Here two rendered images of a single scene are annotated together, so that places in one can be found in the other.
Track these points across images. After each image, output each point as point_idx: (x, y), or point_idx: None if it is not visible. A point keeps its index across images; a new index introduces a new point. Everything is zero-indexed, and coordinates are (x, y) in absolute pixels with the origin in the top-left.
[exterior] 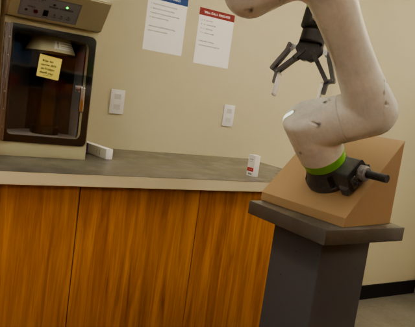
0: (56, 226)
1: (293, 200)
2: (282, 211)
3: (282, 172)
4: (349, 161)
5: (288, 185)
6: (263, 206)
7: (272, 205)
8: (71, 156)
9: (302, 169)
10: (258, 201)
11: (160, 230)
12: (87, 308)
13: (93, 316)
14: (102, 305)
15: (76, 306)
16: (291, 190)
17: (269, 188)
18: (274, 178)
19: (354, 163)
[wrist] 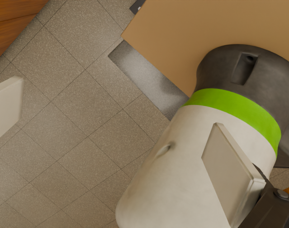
0: None
1: (178, 86)
2: (162, 105)
3: (147, 12)
4: (277, 155)
5: (165, 54)
6: (133, 83)
7: (146, 73)
8: None
9: (192, 34)
10: (121, 54)
11: None
12: None
13: (9, 5)
14: (7, 0)
15: None
16: (173, 67)
17: (131, 37)
18: (134, 18)
19: (286, 164)
